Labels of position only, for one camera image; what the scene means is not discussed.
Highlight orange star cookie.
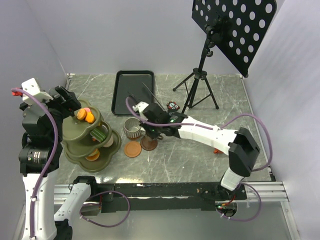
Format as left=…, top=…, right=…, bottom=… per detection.
left=85, top=112, right=96, bottom=124

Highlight striped ceramic cup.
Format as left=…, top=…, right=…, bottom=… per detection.
left=123, top=117, right=146, bottom=140

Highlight metal tongs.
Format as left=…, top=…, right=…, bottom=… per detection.
left=127, top=82, right=165, bottom=110

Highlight dark brown coaster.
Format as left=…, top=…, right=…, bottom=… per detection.
left=140, top=136, right=158, bottom=151

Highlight black serving tray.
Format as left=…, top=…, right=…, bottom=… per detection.
left=111, top=70, right=155, bottom=116

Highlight green layered cake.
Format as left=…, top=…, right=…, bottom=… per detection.
left=89, top=127, right=107, bottom=143

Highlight orange coaster front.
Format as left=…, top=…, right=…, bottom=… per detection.
left=124, top=141, right=142, bottom=158

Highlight white cream donut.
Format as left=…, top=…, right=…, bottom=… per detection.
left=103, top=136, right=114, bottom=148

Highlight orange donut front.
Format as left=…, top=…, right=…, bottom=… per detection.
left=85, top=152, right=100, bottom=162

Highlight orange donut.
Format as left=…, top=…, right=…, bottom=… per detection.
left=85, top=152, right=100, bottom=162
left=89, top=148, right=99, bottom=157

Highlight orange round cookie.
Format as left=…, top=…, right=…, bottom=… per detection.
left=76, top=108, right=87, bottom=121

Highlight orange donut back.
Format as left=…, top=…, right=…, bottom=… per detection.
left=89, top=148, right=99, bottom=157

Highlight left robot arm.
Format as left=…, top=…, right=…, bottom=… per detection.
left=12, top=84, right=99, bottom=240

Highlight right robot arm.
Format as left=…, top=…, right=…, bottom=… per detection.
left=133, top=102, right=260, bottom=200

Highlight black mesh microphone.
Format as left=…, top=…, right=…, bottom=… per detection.
left=48, top=88, right=60, bottom=99

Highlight black cartoon figurine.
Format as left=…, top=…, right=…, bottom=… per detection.
left=166, top=101, right=180, bottom=113

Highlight green three-tier serving stand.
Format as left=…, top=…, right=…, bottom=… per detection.
left=62, top=99, right=122, bottom=173

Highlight small copper cup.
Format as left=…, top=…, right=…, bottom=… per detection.
left=213, top=148, right=223, bottom=154

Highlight black music stand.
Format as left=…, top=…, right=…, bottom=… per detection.
left=181, top=0, right=277, bottom=112

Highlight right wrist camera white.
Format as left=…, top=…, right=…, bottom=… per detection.
left=132, top=101, right=149, bottom=120

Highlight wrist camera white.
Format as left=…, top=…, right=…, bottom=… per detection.
left=132, top=101, right=149, bottom=120
left=21, top=78, right=53, bottom=102

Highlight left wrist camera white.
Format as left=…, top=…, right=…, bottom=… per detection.
left=21, top=78, right=53, bottom=102

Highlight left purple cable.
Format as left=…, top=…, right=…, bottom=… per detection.
left=11, top=87, right=63, bottom=240

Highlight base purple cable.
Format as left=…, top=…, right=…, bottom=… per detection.
left=78, top=191, right=131, bottom=228

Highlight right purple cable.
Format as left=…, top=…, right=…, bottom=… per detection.
left=124, top=96, right=273, bottom=223

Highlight black base frame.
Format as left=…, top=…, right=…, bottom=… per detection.
left=74, top=176, right=248, bottom=217

